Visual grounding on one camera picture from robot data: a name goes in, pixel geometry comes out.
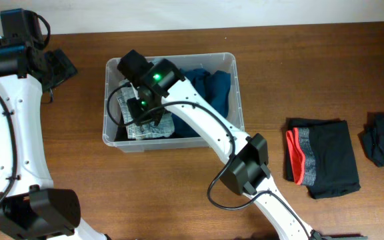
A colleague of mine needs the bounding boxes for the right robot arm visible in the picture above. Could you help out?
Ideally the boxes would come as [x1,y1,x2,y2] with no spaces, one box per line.
[117,50,325,239]

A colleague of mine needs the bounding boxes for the light blue jeans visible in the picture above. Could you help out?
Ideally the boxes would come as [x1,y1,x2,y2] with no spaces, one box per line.
[115,79,175,140]

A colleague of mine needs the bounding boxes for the black garment with red waistband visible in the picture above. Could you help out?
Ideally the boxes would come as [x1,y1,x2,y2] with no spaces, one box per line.
[285,118,361,199]

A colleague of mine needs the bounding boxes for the clear plastic storage container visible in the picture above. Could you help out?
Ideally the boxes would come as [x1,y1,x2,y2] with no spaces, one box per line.
[102,52,245,153]

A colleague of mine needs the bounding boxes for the blue garment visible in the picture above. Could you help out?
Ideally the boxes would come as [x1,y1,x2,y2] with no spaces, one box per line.
[172,69,231,138]

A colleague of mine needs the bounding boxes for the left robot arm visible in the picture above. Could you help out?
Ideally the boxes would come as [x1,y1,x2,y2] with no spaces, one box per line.
[0,9,105,239]

